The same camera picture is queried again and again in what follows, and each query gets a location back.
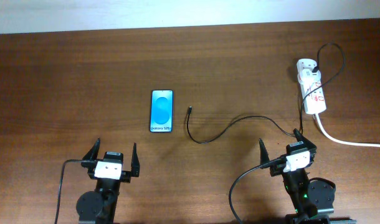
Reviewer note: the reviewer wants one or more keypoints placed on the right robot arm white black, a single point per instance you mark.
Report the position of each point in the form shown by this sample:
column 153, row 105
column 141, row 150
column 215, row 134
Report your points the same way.
column 312, row 198

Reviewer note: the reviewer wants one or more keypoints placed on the blue screen Galaxy smartphone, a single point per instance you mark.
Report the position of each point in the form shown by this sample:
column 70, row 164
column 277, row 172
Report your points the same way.
column 161, row 117

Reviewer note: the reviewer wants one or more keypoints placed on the white charger adapter plug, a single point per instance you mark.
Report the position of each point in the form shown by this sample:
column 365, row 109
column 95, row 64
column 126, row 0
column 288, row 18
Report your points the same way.
column 307, row 76

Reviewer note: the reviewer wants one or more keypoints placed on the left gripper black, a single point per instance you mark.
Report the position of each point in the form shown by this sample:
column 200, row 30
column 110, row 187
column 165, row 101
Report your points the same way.
column 126, row 175

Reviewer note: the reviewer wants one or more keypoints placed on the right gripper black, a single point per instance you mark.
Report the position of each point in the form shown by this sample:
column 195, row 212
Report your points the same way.
column 309, row 147

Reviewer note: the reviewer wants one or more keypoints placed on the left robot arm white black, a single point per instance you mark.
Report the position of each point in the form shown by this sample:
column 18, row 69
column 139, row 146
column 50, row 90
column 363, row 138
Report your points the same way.
column 99, row 205

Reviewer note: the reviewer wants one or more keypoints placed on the white power strip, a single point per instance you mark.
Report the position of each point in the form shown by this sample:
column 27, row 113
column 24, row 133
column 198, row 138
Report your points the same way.
column 312, row 93

